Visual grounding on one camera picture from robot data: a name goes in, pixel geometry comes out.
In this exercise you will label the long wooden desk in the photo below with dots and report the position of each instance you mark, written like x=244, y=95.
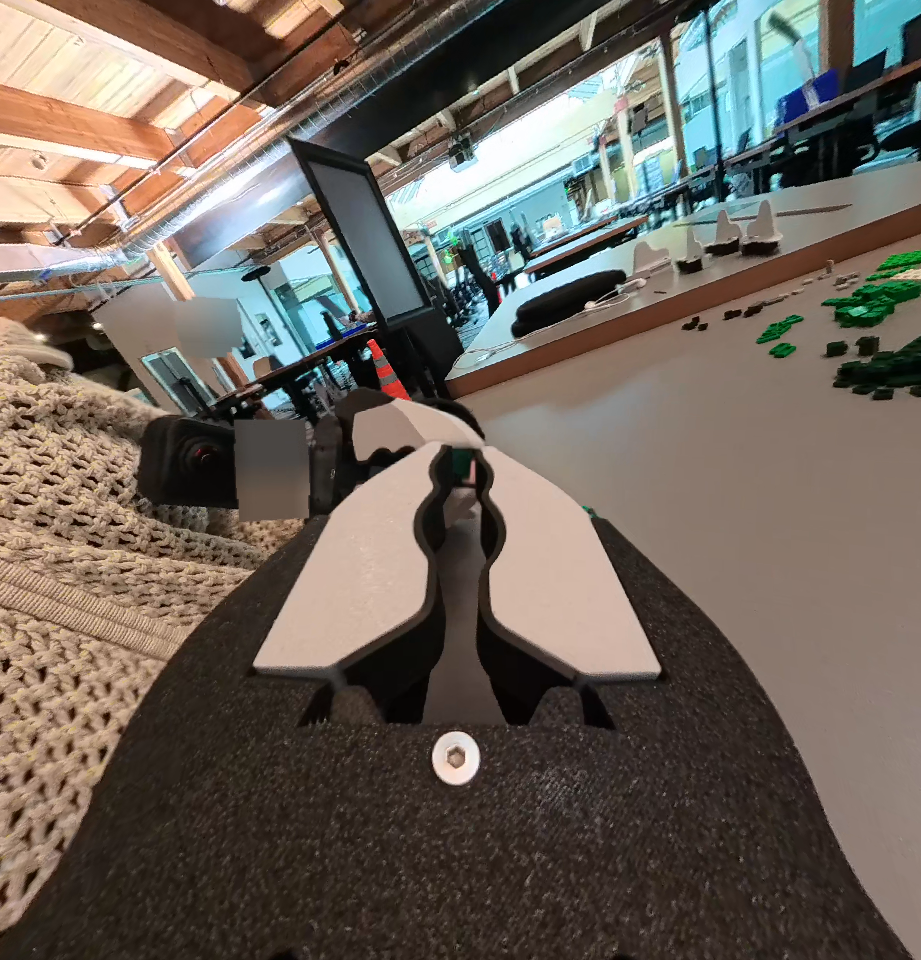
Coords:
x=865, y=90

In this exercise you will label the black rounded case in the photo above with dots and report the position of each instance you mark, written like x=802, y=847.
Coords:
x=565, y=300

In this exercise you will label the all-white wedge dock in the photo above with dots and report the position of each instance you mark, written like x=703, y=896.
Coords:
x=648, y=259

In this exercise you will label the white wedge dock black base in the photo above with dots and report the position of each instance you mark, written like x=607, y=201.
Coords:
x=760, y=225
x=723, y=232
x=689, y=251

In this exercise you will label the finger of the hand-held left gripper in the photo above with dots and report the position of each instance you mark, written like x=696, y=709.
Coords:
x=415, y=431

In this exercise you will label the row of small black pieces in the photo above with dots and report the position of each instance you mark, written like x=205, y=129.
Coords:
x=697, y=325

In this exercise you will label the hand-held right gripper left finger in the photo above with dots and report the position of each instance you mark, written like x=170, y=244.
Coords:
x=355, y=592

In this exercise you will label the pile of bright green bricks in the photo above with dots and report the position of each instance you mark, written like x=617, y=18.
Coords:
x=865, y=304

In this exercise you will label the small dark green lego brick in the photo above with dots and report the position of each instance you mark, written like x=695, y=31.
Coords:
x=466, y=465

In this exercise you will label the black framed display board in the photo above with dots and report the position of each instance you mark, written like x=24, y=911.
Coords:
x=363, y=240

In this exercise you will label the blue storage bins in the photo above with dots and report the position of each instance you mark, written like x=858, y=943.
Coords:
x=805, y=97

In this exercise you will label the small grey lego pieces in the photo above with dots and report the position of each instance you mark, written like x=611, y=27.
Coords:
x=843, y=281

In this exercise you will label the pile of dark green bricks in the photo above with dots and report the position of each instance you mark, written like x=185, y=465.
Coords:
x=888, y=371

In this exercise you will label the orange traffic cone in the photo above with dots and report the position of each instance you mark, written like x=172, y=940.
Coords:
x=385, y=371

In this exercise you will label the thick wooden post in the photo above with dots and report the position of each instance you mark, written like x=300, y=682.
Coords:
x=835, y=34

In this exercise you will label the black tripod pole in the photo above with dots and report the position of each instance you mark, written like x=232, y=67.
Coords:
x=714, y=97

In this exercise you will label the dark wooden desk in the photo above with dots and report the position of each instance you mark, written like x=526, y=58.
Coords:
x=303, y=375

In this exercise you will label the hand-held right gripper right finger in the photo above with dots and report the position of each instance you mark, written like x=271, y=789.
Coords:
x=565, y=592

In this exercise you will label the long silver ceiling duct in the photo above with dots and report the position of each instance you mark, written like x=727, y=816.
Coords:
x=130, y=251

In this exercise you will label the slim wooden post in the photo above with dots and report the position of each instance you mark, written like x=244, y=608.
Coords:
x=670, y=105

